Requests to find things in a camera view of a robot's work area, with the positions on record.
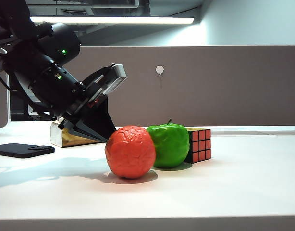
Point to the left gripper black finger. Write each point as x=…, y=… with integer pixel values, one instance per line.
x=80, y=130
x=102, y=120

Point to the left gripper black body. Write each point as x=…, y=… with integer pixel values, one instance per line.
x=82, y=96

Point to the wrinkled orange fruit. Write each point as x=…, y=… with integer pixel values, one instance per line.
x=130, y=152

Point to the green plastic apple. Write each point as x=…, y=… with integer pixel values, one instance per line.
x=171, y=144

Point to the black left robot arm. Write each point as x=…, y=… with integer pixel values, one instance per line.
x=37, y=62

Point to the Rubik's cube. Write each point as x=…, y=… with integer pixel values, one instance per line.
x=201, y=144

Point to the gold tissue pack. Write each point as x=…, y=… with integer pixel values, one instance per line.
x=56, y=137

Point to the black smartphone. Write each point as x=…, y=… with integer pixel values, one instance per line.
x=20, y=150

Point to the black office chair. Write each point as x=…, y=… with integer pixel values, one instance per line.
x=16, y=113

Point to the narrow brown desk partition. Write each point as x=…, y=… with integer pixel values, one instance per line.
x=0, y=108

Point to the long ceiling light strip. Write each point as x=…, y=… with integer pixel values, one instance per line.
x=126, y=20

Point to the wide brown desk partition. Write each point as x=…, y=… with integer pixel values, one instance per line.
x=210, y=91

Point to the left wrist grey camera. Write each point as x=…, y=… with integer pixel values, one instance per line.
x=117, y=77

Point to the white adhesive wall hook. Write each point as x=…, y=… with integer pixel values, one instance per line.
x=159, y=69

